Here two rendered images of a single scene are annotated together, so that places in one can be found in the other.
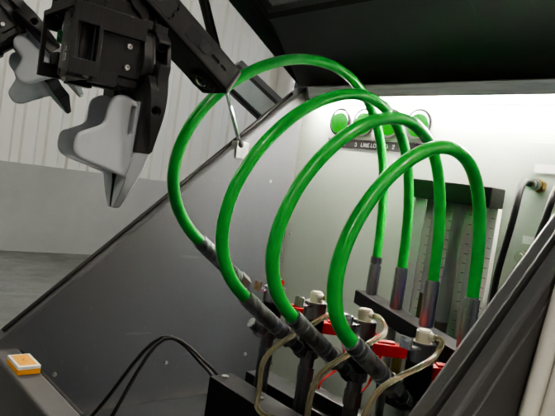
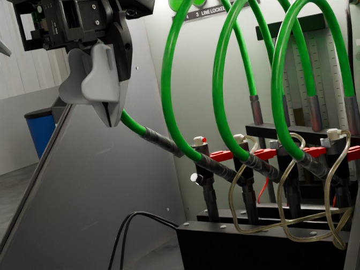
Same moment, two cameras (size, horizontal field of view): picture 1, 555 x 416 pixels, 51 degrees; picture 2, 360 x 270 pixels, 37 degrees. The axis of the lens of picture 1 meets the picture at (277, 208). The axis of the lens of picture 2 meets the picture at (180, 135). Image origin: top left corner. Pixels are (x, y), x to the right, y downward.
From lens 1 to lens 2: 0.20 m
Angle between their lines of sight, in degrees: 12
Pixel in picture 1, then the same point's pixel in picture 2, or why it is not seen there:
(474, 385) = not seen: outside the picture
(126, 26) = not seen: outside the picture
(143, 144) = (124, 74)
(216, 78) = (144, 6)
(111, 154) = (105, 89)
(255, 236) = (142, 116)
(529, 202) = (352, 14)
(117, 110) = (98, 55)
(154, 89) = (121, 31)
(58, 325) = (31, 244)
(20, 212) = not seen: outside the picture
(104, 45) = (79, 13)
